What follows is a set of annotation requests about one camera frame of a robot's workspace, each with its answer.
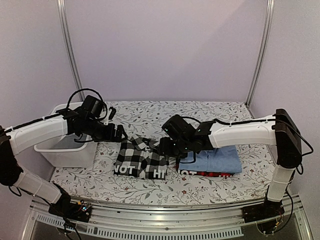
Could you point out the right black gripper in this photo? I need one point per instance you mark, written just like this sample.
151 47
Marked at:
163 148

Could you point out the black white plaid shirt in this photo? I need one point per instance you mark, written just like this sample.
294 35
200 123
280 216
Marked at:
139 157

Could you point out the aluminium front rail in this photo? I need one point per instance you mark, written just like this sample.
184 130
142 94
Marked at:
119 221

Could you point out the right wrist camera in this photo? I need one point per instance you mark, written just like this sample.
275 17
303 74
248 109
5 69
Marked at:
178 129

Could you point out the left aluminium frame post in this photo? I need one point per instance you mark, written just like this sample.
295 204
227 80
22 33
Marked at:
62 13

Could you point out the red black shirt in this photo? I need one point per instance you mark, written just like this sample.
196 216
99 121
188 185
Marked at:
202 173

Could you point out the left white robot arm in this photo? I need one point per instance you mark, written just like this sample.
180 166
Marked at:
15 140

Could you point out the light blue shirt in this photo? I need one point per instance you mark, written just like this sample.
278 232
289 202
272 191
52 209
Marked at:
218 160

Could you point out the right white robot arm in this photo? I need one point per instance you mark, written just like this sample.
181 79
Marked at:
275 130

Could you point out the floral white tablecloth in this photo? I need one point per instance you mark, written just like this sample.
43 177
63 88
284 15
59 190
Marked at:
146 118

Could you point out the aluminium frame post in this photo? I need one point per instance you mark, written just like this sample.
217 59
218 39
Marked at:
262 51
62 13

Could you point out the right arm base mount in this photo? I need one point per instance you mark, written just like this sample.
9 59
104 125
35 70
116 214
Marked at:
268 215

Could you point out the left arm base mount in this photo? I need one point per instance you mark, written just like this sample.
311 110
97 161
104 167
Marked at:
79 211

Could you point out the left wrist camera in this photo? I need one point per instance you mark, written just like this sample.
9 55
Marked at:
94 108

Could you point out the right aluminium frame post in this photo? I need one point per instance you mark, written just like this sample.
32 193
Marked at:
262 51

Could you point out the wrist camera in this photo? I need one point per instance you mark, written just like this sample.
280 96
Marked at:
94 108
178 129

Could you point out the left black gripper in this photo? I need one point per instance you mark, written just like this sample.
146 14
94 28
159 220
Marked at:
110 137

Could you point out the white plastic bin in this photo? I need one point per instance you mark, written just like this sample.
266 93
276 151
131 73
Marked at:
68 151

